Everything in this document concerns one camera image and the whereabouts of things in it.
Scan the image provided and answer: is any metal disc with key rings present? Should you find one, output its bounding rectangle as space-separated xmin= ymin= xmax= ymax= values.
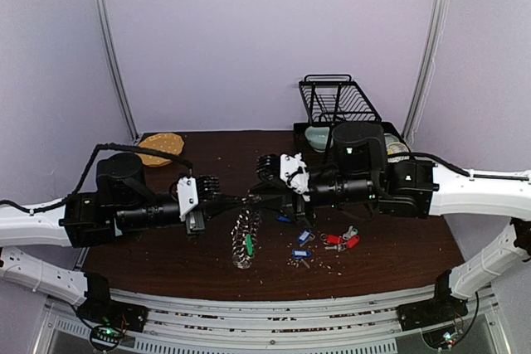
xmin=231 ymin=196 xmax=262 ymax=269

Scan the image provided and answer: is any green key tag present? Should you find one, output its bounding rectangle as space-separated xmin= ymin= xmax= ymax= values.
xmin=245 ymin=234 xmax=254 ymax=257

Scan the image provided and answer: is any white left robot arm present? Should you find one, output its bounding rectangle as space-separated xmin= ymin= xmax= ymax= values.
xmin=1 ymin=153 xmax=244 ymax=324

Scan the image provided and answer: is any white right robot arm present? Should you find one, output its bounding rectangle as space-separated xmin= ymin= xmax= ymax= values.
xmin=250 ymin=122 xmax=530 ymax=322

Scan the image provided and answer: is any blue key tag upper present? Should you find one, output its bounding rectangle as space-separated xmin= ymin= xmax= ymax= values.
xmin=297 ymin=230 xmax=314 ymax=246

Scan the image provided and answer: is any blue key tag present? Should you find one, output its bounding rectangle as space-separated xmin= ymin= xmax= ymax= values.
xmin=297 ymin=230 xmax=314 ymax=246
xmin=291 ymin=250 xmax=312 ymax=269

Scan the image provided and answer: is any blue key tag lower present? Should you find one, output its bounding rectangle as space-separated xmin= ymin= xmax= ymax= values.
xmin=291 ymin=250 xmax=312 ymax=269

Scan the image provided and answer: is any celadon green bowl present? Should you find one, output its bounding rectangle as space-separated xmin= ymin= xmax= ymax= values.
xmin=304 ymin=126 xmax=334 ymax=153

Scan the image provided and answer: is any yellow dotted plate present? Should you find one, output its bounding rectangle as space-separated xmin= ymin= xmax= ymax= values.
xmin=139 ymin=133 xmax=185 ymax=168

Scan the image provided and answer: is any red key tag bunch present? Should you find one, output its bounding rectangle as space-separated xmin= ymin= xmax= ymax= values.
xmin=319 ymin=226 xmax=361 ymax=252

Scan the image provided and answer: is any pale green bowl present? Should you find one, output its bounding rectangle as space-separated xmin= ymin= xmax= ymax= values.
xmin=384 ymin=133 xmax=400 ymax=145

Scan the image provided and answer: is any yellow flower plate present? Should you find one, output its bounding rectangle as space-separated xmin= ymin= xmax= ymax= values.
xmin=387 ymin=142 xmax=410 ymax=162

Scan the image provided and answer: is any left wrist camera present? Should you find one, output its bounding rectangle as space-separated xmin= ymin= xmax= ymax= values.
xmin=176 ymin=175 xmax=220 ymax=222

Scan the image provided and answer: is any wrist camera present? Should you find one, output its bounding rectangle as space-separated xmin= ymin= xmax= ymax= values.
xmin=256 ymin=153 xmax=310 ymax=202
xmin=176 ymin=175 xmax=220 ymax=222

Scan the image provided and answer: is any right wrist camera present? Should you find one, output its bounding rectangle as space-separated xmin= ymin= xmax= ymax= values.
xmin=256 ymin=153 xmax=310 ymax=202

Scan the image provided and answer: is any black wire dish rack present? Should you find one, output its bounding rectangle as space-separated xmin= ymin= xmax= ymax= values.
xmin=293 ymin=74 xmax=404 ymax=152

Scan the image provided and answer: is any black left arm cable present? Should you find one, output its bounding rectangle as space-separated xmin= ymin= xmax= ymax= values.
xmin=0 ymin=144 xmax=195 ymax=214

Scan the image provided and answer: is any aluminium front rail base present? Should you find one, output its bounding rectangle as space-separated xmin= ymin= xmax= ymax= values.
xmin=32 ymin=279 xmax=499 ymax=354

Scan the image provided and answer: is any left aluminium frame post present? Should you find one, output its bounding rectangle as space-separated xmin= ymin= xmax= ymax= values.
xmin=95 ymin=0 xmax=139 ymax=143

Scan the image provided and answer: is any aluminium frame post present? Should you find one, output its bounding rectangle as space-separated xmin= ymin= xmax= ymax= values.
xmin=402 ymin=0 xmax=449 ymax=144
xmin=95 ymin=0 xmax=139 ymax=143

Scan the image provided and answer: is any right aluminium frame post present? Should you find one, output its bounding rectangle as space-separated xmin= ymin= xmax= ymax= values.
xmin=402 ymin=0 xmax=449 ymax=144

